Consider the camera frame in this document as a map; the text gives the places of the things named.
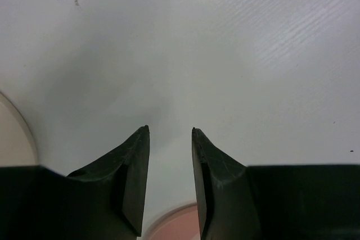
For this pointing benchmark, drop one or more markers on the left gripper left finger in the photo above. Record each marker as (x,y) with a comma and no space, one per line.
(102,200)

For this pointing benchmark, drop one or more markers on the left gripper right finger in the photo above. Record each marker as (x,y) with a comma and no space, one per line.
(274,201)

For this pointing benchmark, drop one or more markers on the blue cream plate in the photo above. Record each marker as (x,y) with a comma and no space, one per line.
(17,143)

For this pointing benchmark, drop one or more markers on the red cream plate front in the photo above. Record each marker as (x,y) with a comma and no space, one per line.
(179,223)

